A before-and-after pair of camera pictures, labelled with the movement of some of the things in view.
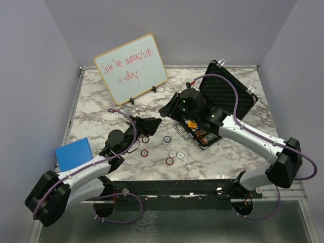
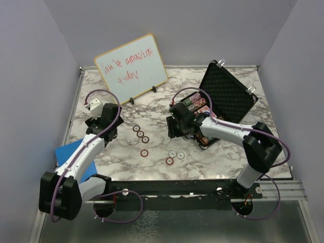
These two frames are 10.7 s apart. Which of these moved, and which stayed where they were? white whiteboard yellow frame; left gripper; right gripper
Moved: left gripper; right gripper
Stayed: white whiteboard yellow frame
